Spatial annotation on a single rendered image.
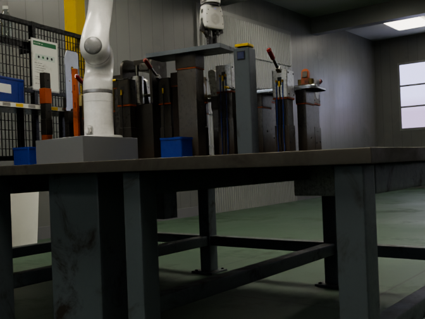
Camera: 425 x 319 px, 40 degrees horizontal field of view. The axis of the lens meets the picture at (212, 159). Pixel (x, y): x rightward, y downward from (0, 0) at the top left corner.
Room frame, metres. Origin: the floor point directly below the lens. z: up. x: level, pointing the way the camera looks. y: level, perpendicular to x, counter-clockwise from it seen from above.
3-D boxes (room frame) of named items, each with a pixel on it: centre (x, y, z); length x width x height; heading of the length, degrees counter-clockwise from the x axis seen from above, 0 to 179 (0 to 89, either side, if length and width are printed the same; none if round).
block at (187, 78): (2.49, 0.08, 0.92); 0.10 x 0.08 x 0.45; 62
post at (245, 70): (2.37, -0.15, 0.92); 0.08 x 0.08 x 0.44; 62
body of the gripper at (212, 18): (2.43, -0.02, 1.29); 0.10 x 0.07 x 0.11; 129
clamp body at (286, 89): (2.46, -0.31, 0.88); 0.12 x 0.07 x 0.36; 152
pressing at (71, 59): (3.25, 0.77, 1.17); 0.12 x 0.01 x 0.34; 152
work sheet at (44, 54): (3.46, 0.99, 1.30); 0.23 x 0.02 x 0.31; 152
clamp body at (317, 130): (2.80, -0.49, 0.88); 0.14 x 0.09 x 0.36; 152
